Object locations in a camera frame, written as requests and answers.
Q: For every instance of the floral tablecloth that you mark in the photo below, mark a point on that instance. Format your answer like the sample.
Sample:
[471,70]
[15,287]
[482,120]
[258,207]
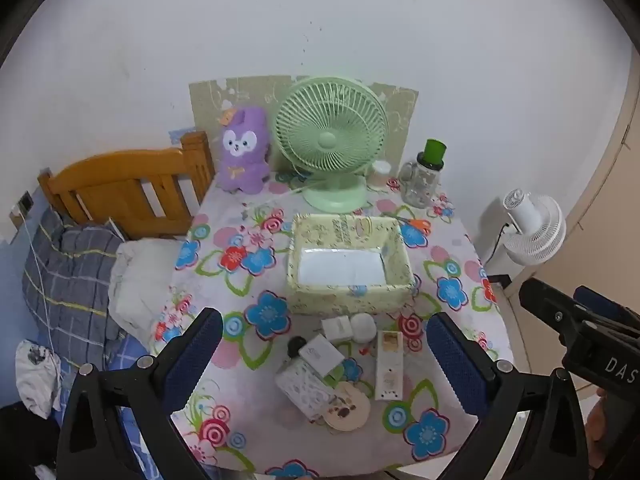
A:
[240,310]

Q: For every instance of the purple plush toy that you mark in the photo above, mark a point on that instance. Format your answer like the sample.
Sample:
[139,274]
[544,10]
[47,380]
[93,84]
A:
[243,160]

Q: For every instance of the blue paper piece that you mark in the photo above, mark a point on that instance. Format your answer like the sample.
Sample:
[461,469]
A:
[180,135]

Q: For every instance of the glass mug with green lid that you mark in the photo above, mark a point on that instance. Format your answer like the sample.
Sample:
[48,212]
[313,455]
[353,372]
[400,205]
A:
[422,185]

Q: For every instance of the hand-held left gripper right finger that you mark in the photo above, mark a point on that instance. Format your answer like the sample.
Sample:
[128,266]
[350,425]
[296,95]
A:
[455,355]

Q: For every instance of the white charger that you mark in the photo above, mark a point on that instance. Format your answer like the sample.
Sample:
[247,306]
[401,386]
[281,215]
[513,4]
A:
[322,355]

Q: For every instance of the wall outlet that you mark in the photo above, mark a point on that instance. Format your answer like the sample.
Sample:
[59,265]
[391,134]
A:
[23,202]

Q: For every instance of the green desk fan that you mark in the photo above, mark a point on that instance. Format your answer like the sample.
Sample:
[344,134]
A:
[327,140]

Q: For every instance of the person's right hand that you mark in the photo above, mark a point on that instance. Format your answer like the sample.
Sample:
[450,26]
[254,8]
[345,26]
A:
[595,430]

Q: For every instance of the orange scissors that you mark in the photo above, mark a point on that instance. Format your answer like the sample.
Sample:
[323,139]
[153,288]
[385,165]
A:
[417,224]

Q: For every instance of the black key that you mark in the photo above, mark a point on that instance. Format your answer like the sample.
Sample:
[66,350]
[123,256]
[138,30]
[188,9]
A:
[296,345]

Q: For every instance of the white round container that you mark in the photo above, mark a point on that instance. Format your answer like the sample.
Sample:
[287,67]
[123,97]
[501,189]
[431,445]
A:
[361,327]

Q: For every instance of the wooden bed headboard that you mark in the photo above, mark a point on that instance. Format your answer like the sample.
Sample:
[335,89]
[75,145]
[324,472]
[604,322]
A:
[125,180]

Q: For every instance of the white and black cloth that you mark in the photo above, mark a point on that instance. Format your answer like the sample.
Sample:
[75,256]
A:
[37,380]

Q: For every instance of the white patterned box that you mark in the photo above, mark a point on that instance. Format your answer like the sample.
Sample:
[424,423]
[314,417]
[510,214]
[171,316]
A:
[302,390]

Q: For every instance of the white clip fan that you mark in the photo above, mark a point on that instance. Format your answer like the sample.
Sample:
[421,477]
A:
[535,230]

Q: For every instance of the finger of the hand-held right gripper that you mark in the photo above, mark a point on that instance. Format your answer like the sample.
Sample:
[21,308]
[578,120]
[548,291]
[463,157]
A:
[610,310]
[550,305]

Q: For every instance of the round cartoon print mirror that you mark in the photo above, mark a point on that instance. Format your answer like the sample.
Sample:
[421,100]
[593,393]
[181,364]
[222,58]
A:
[350,407]

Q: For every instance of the white pillow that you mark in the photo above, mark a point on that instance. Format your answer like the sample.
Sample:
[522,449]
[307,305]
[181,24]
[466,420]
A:
[140,285]

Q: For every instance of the dark cloth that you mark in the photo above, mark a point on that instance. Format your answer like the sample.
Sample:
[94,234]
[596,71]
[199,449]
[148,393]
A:
[25,440]

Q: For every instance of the grey plaid bedding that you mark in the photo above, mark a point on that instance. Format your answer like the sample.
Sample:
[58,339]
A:
[65,280]

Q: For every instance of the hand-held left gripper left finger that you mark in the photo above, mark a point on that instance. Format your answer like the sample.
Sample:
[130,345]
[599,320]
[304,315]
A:
[195,355]

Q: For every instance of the cotton swab container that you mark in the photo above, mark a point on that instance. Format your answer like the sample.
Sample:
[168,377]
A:
[380,175]

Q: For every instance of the small white cube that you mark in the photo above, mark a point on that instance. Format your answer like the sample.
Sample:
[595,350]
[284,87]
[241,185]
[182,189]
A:
[336,330]

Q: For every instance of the yellow-green cartoon storage box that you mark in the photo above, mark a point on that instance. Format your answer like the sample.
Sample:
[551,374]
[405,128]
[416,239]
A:
[350,300]

